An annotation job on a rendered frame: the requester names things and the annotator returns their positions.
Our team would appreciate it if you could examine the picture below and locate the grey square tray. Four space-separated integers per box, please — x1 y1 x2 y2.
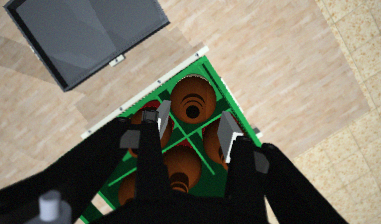
3 0 170 92

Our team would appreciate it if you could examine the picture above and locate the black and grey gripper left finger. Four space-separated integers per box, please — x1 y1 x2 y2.
0 100 180 224

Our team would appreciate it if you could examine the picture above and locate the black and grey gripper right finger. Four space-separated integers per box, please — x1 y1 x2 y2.
217 111 349 224

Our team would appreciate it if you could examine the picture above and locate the green divided crate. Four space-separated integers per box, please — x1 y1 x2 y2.
98 55 262 210

